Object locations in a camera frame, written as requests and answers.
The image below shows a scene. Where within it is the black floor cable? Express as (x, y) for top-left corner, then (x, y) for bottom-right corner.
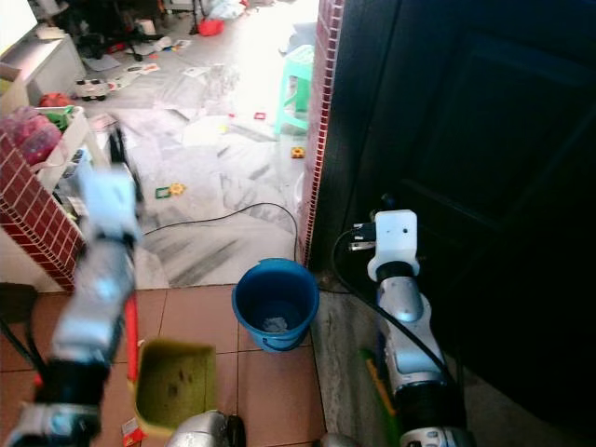
(144, 201), (301, 266)

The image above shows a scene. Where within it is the green and yellow toy frame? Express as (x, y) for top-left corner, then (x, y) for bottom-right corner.
(155, 183), (187, 201)

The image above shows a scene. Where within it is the green broom with blue handle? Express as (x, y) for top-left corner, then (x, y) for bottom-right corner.
(361, 331), (401, 447)

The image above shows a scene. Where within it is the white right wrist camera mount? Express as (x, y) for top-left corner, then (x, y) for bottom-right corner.
(366, 210), (420, 282)

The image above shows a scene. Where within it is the silver robot leg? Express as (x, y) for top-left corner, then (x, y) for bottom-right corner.
(166, 410), (246, 447)
(315, 433), (364, 447)

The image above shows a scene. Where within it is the cardboard box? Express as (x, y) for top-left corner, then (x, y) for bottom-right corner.
(0, 61), (31, 115)

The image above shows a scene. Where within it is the blue plastic bucket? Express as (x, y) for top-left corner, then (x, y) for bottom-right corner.
(232, 258), (321, 354)

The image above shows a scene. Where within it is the silver right robot leg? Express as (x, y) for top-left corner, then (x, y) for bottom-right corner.
(315, 433), (364, 447)

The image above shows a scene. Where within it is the red paper scrap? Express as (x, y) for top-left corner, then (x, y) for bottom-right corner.
(119, 417), (146, 444)

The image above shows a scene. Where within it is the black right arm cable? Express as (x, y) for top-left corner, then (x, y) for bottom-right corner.
(330, 226), (455, 375)

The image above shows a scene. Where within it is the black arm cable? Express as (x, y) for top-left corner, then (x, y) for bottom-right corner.
(0, 317), (47, 378)
(330, 226), (455, 375)

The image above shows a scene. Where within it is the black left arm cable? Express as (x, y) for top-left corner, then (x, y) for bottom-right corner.
(0, 317), (47, 378)

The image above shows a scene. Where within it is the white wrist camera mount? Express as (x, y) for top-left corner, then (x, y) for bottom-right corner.
(366, 210), (420, 282)
(79, 168), (141, 245)

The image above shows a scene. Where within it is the dark door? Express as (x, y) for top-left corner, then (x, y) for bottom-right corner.
(321, 0), (596, 439)

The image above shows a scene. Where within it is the black office chair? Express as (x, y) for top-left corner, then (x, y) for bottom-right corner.
(76, 0), (169, 59)

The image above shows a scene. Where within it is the pink plastic bag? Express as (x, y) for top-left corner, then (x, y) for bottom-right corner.
(5, 105), (62, 167)

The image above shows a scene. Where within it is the silver left robot leg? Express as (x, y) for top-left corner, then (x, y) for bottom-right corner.
(166, 410), (246, 447)

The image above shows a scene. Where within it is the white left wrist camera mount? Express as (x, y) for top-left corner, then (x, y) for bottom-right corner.
(79, 168), (141, 245)

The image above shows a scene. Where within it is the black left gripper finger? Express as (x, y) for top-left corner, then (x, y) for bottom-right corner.
(104, 126), (134, 178)

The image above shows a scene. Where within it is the red bowl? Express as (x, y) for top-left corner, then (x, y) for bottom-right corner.
(197, 18), (225, 38)

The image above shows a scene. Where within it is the light blue jug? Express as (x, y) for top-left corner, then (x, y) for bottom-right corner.
(61, 149), (94, 201)

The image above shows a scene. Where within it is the white shelf rack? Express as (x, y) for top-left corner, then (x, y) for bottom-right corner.
(47, 105), (117, 215)

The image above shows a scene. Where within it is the white toy car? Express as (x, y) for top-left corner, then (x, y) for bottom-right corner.
(74, 78), (115, 102)

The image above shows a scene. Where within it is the olive dustpan with red handle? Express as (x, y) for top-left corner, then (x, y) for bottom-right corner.
(124, 296), (221, 440)

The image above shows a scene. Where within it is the grey low cabinet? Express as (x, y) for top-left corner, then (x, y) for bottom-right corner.
(23, 35), (88, 105)

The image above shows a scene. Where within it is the green plastic stool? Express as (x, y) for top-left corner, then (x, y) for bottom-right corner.
(274, 44), (318, 138)

